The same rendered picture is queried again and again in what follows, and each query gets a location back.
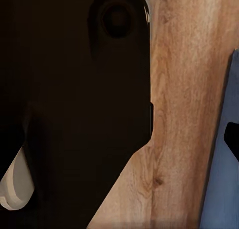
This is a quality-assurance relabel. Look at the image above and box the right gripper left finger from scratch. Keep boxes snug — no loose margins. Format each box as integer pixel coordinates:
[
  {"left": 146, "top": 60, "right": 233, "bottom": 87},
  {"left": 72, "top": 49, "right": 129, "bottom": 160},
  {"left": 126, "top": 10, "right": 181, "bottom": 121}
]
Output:
[{"left": 0, "top": 122, "right": 26, "bottom": 181}]

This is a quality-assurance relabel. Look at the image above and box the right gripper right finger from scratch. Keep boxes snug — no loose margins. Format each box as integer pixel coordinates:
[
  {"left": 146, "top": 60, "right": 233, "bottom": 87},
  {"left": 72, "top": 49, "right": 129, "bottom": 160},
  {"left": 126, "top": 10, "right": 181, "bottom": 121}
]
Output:
[{"left": 224, "top": 122, "right": 239, "bottom": 162}]

